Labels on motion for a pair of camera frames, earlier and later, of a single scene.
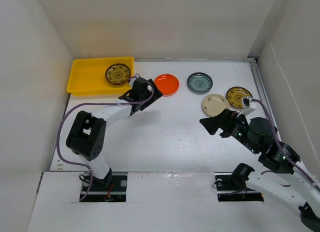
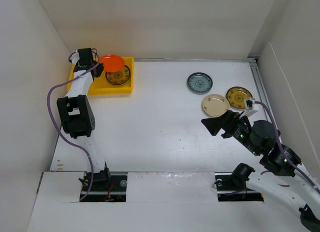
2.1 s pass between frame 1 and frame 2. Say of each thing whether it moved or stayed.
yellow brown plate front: stayed
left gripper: moved
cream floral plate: stayed
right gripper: stayed
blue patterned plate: stayed
